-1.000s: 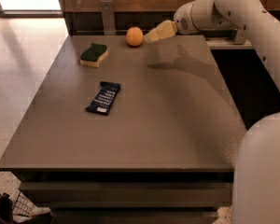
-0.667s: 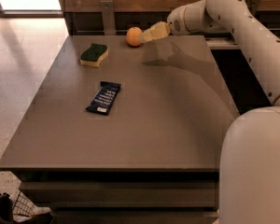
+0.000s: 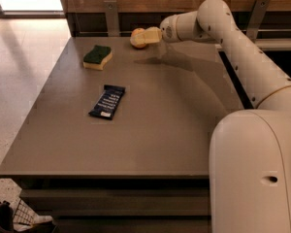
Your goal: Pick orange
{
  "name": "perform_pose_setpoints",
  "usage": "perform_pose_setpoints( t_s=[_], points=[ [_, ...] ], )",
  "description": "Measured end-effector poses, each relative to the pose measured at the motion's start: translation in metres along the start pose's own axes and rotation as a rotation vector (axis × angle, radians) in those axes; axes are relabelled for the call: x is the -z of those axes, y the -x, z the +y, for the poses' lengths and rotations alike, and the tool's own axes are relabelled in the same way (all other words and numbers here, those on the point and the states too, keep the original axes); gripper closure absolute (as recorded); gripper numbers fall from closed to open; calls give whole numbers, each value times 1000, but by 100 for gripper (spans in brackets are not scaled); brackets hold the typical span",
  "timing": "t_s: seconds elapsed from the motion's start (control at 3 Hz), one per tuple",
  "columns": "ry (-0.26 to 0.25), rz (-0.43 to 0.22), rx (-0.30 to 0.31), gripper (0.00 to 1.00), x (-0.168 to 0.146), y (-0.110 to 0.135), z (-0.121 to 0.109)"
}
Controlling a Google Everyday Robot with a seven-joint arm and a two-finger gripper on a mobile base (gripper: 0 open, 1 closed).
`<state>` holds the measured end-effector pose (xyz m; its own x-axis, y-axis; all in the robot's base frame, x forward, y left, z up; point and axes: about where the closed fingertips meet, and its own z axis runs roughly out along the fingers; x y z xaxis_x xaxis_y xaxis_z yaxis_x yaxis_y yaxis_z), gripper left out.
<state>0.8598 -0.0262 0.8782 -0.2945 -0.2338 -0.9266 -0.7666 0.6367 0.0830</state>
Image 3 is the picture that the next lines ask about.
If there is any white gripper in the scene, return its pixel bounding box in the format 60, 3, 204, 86
143, 15, 178, 45

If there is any orange fruit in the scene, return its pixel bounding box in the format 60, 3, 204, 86
130, 28, 146, 49

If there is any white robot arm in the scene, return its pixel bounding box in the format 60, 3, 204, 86
130, 0, 291, 233

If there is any green yellow sponge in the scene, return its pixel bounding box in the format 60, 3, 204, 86
82, 45, 113, 71

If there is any dark blue snack bar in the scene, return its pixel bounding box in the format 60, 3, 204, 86
88, 84, 125, 120

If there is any grey drawer cabinet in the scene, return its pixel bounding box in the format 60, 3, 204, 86
0, 38, 241, 233

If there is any left metal bracket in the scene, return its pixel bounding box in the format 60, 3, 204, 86
104, 0, 120, 37

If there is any metal bracket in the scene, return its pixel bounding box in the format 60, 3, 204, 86
104, 0, 120, 37
246, 0, 271, 42

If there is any horizontal metal rail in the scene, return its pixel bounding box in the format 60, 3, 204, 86
78, 28, 291, 39

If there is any right metal bracket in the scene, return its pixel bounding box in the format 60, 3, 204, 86
246, 0, 271, 42

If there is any wire mesh basket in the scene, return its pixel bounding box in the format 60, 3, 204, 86
13, 199, 36, 226

